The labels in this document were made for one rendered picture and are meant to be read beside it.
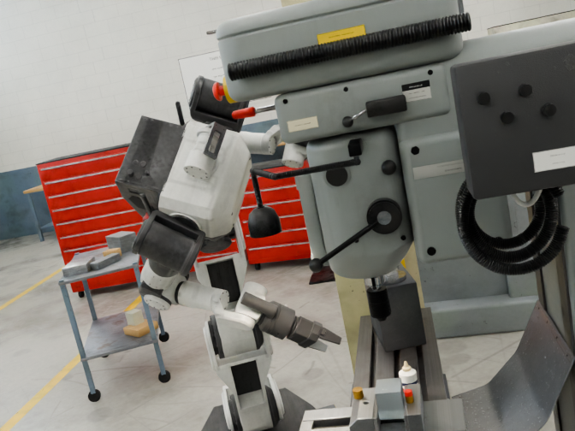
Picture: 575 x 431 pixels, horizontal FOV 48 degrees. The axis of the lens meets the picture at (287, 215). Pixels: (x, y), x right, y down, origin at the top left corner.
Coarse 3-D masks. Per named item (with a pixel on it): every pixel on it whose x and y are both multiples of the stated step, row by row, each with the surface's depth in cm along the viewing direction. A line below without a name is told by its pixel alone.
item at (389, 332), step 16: (400, 272) 182; (400, 288) 176; (416, 288) 176; (400, 304) 177; (416, 304) 177; (400, 320) 178; (416, 320) 178; (384, 336) 179; (400, 336) 179; (416, 336) 179
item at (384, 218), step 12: (372, 204) 127; (384, 204) 126; (396, 204) 126; (372, 216) 127; (384, 216) 126; (396, 216) 126; (372, 228) 128; (384, 228) 127; (396, 228) 127; (348, 240) 129; (336, 252) 130; (312, 264) 130
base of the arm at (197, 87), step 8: (200, 80) 168; (200, 88) 167; (192, 96) 168; (192, 104) 168; (240, 104) 170; (248, 104) 171; (192, 112) 169; (200, 112) 169; (200, 120) 170; (208, 120) 170; (216, 120) 170; (224, 120) 171; (240, 120) 171; (232, 128) 172; (240, 128) 172
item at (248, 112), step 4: (248, 108) 148; (252, 108) 148; (260, 108) 148; (264, 108) 148; (268, 108) 147; (272, 108) 147; (236, 112) 149; (240, 112) 148; (244, 112) 148; (248, 112) 148; (252, 112) 148; (256, 112) 148; (260, 112) 148; (232, 116) 149; (236, 116) 149; (240, 116) 149; (244, 116) 149; (248, 116) 149; (252, 116) 149
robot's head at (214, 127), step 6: (210, 126) 153; (216, 126) 152; (222, 126) 153; (210, 132) 151; (216, 132) 154; (222, 132) 153; (210, 138) 151; (222, 138) 153; (216, 144) 152; (204, 150) 149; (216, 150) 151; (210, 156) 150; (216, 156) 151
